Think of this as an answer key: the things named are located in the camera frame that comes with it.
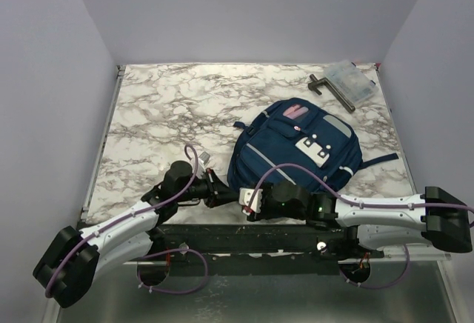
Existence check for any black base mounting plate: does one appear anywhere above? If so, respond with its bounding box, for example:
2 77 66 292
73 222 386 276

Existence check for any clear plastic organizer box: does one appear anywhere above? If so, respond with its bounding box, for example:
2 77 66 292
324 60 378 106

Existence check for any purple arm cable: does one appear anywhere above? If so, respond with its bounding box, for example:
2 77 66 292
245 163 474 291
44 144 210 299

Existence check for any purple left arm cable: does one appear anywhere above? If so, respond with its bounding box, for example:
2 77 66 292
44 144 210 299

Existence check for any navy blue student backpack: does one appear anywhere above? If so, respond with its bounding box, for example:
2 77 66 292
227 98 398 193

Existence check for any dark metal T-handle tool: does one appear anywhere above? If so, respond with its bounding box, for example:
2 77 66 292
307 73 356 113

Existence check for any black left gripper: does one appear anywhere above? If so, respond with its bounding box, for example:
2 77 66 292
176 167 241 209

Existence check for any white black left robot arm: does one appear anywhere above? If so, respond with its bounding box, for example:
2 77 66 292
33 156 238 307

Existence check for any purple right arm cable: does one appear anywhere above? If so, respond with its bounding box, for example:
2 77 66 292
245 163 474 291

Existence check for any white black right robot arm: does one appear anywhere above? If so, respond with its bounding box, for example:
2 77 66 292
238 180 473 258

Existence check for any pink ruler in pocket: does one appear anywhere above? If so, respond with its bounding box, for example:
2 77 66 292
283 104 308 119

